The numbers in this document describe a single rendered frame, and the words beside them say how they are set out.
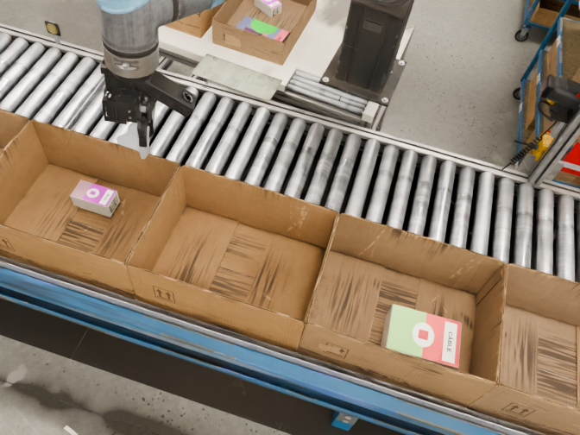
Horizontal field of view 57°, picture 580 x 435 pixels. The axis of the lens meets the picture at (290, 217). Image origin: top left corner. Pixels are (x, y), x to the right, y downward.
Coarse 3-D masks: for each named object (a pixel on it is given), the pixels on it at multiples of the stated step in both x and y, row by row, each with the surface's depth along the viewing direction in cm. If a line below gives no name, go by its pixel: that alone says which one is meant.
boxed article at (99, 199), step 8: (80, 184) 135; (88, 184) 136; (72, 192) 134; (80, 192) 134; (88, 192) 134; (96, 192) 134; (104, 192) 135; (112, 192) 135; (72, 200) 135; (80, 200) 134; (88, 200) 133; (96, 200) 133; (104, 200) 133; (112, 200) 134; (88, 208) 136; (96, 208) 134; (104, 208) 133; (112, 208) 136
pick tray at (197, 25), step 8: (224, 0) 207; (216, 8) 202; (192, 16) 193; (200, 16) 192; (208, 16) 198; (168, 24) 200; (176, 24) 199; (184, 24) 197; (192, 24) 196; (200, 24) 195; (208, 24) 201; (184, 32) 200; (192, 32) 199; (200, 32) 198
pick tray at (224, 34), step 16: (240, 0) 211; (288, 0) 217; (304, 0) 215; (224, 16) 201; (240, 16) 208; (256, 16) 209; (272, 16) 209; (288, 16) 211; (304, 16) 200; (224, 32) 193; (240, 32) 190; (240, 48) 196; (256, 48) 193; (272, 48) 191; (288, 48) 195
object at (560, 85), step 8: (544, 80) 155; (552, 80) 152; (560, 80) 152; (568, 80) 152; (544, 88) 153; (552, 88) 151; (560, 88) 150; (568, 88) 150; (576, 88) 151; (544, 96) 153; (552, 96) 152; (560, 96) 151; (568, 96) 151; (552, 104) 157; (560, 104) 155; (568, 104) 153; (576, 104) 152; (552, 112) 158; (560, 112) 157
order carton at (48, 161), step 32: (32, 128) 132; (64, 128) 130; (0, 160) 124; (32, 160) 136; (64, 160) 140; (96, 160) 136; (128, 160) 132; (160, 160) 128; (0, 192) 127; (32, 192) 138; (64, 192) 138; (128, 192) 140; (160, 192) 139; (0, 224) 113; (32, 224) 132; (64, 224) 133; (96, 224) 135; (128, 224) 135; (32, 256) 122; (64, 256) 117; (96, 256) 112; (128, 256) 112; (128, 288) 121
